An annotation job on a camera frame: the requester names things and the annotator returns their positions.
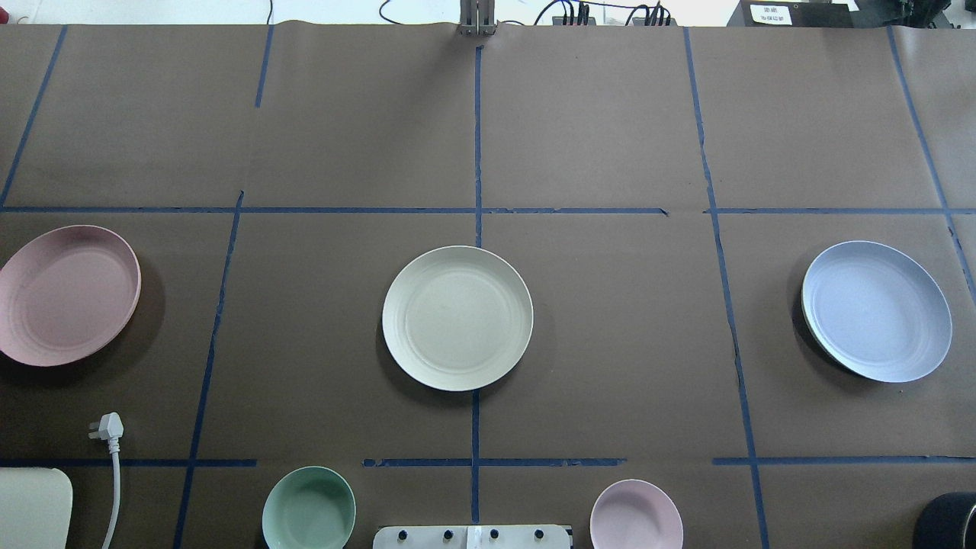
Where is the white power plug cable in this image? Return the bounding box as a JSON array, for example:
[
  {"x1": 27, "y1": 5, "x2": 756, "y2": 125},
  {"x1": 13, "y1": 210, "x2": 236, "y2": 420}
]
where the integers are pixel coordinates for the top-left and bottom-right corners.
[{"x1": 88, "y1": 412, "x2": 125, "y2": 549}]

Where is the black box with label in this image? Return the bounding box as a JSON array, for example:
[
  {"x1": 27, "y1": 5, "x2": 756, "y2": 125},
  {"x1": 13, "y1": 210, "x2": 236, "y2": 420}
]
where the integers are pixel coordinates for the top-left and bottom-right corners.
[{"x1": 726, "y1": 1, "x2": 854, "y2": 28}]

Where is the pink plate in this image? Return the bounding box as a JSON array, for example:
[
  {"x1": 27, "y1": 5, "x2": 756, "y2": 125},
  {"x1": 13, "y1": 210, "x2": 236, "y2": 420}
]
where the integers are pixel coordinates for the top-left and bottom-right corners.
[{"x1": 1, "y1": 225, "x2": 142, "y2": 368}]

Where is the green bowl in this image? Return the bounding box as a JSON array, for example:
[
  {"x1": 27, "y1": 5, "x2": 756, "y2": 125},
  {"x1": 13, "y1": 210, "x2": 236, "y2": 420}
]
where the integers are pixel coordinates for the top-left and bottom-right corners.
[{"x1": 262, "y1": 466, "x2": 357, "y2": 548}]

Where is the cream white plate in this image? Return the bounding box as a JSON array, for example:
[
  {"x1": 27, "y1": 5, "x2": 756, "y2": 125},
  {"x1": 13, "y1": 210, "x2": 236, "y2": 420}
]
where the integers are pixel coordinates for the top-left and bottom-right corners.
[{"x1": 381, "y1": 246, "x2": 535, "y2": 392}]

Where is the blue plate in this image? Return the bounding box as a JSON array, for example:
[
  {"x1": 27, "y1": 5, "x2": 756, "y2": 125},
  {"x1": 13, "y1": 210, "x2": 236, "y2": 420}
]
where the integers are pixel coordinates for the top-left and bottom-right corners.
[{"x1": 801, "y1": 240, "x2": 954, "y2": 383}]

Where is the aluminium frame post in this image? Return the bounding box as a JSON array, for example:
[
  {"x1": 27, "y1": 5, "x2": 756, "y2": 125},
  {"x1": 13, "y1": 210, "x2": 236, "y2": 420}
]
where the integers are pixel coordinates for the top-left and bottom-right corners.
[{"x1": 457, "y1": 0, "x2": 497, "y2": 36}]

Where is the pink bowl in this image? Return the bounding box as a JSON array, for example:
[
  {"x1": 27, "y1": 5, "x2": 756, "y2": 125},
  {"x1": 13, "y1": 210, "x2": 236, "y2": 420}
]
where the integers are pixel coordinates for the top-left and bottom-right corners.
[{"x1": 589, "y1": 479, "x2": 685, "y2": 548}]

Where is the dark blue pot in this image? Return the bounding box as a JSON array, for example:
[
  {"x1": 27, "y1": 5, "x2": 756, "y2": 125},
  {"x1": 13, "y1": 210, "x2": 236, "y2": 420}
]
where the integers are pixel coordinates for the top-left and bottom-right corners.
[{"x1": 912, "y1": 491, "x2": 975, "y2": 548}]

